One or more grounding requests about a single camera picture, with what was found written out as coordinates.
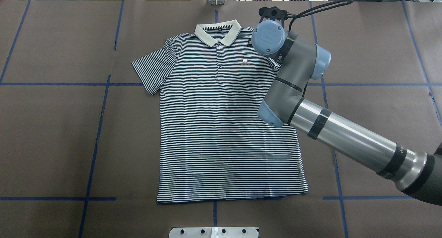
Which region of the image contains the striped polo shirt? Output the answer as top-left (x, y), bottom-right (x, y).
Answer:
top-left (131, 20), bottom-right (308, 204)

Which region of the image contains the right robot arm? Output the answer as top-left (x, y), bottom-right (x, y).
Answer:
top-left (250, 20), bottom-right (442, 206)

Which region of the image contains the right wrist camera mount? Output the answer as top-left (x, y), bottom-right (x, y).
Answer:
top-left (258, 6), bottom-right (289, 25)

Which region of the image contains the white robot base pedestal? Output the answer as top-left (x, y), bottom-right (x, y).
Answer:
top-left (169, 227), bottom-right (260, 238)

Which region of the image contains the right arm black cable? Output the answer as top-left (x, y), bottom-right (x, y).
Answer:
top-left (288, 0), bottom-right (353, 31)

